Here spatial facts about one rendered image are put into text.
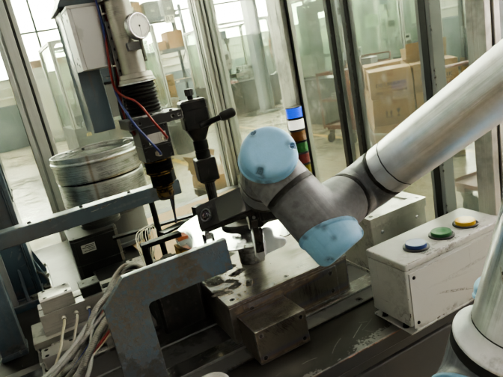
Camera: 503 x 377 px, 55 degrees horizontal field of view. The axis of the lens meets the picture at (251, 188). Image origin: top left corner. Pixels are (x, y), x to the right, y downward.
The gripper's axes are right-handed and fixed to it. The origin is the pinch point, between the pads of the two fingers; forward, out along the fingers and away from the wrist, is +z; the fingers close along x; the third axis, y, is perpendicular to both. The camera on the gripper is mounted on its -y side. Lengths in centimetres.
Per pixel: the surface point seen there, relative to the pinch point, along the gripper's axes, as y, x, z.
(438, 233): 36.4, -10.2, 2.4
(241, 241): -1.9, -1.1, 8.3
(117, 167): -34, 44, 58
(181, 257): -13.8, -4.2, -4.1
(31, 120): -65, 78, 76
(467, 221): 43.8, -9.2, 3.8
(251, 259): -0.1, -3.1, 20.8
